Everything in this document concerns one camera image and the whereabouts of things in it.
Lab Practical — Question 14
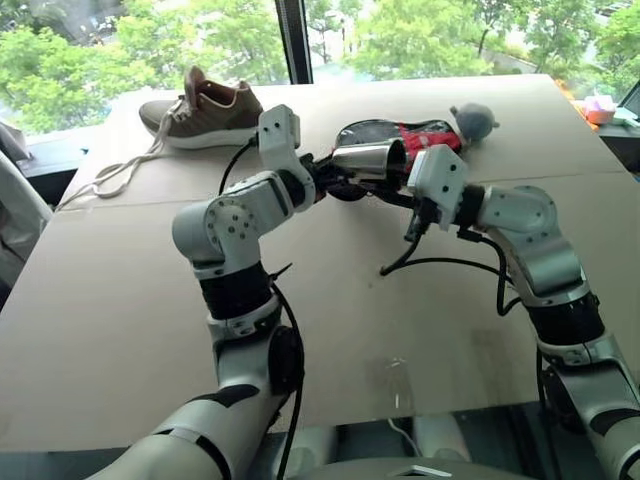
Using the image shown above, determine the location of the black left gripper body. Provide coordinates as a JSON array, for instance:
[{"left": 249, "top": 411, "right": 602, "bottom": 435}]
[{"left": 299, "top": 155, "right": 369, "bottom": 202}]

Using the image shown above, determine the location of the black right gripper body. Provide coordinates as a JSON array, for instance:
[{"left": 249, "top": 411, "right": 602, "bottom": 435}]
[{"left": 403, "top": 195, "right": 442, "bottom": 244}]

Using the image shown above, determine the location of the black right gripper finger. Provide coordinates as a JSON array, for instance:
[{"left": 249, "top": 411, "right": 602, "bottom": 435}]
[{"left": 367, "top": 188, "right": 416, "bottom": 209}]

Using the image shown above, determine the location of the shiny metal cup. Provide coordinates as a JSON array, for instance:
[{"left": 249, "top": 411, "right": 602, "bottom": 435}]
[{"left": 331, "top": 140, "right": 410, "bottom": 184}]

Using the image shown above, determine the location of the black drawstring pouch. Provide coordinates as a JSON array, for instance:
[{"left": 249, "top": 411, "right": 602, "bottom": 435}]
[{"left": 327, "top": 117, "right": 464, "bottom": 202}]

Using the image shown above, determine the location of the grey plush toy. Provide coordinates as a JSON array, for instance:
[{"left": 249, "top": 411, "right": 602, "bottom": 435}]
[{"left": 448, "top": 102, "right": 502, "bottom": 147}]

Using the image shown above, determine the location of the brown sneaker with white laces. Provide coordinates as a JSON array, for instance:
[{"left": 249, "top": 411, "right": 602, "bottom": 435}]
[{"left": 59, "top": 65, "right": 266, "bottom": 200}]

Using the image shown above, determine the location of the orange and pink box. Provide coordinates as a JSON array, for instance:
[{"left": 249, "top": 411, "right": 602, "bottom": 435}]
[{"left": 581, "top": 93, "right": 617, "bottom": 125}]

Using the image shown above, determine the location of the dark side desk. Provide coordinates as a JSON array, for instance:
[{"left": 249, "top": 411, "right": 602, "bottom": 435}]
[{"left": 595, "top": 78, "right": 640, "bottom": 176}]

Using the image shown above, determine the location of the silver robot torso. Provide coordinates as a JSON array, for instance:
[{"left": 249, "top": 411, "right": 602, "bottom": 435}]
[{"left": 287, "top": 413, "right": 561, "bottom": 480}]

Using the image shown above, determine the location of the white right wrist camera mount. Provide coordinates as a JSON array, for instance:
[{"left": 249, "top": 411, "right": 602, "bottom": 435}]
[{"left": 406, "top": 144, "right": 469, "bottom": 232}]

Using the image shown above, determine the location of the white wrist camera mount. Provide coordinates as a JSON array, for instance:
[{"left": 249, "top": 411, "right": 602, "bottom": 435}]
[
  {"left": 256, "top": 104, "right": 315, "bottom": 199},
  {"left": 406, "top": 144, "right": 469, "bottom": 232}
]

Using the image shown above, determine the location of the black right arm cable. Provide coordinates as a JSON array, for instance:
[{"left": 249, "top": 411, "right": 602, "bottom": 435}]
[{"left": 378, "top": 225, "right": 524, "bottom": 318}]

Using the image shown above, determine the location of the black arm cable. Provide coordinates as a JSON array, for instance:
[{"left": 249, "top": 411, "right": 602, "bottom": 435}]
[
  {"left": 378, "top": 225, "right": 524, "bottom": 318},
  {"left": 217, "top": 139, "right": 307, "bottom": 480}
]

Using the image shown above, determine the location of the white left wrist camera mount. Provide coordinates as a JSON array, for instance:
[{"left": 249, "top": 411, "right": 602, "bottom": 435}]
[{"left": 256, "top": 104, "right": 315, "bottom": 199}]

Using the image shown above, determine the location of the black window frame post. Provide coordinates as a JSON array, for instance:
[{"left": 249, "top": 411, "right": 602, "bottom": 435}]
[{"left": 274, "top": 0, "right": 315, "bottom": 85}]

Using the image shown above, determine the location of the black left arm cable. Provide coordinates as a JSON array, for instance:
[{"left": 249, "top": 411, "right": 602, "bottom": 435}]
[{"left": 217, "top": 139, "right": 307, "bottom": 480}]

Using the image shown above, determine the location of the thin white cable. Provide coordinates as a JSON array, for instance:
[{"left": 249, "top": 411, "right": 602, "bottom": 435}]
[{"left": 386, "top": 416, "right": 422, "bottom": 457}]

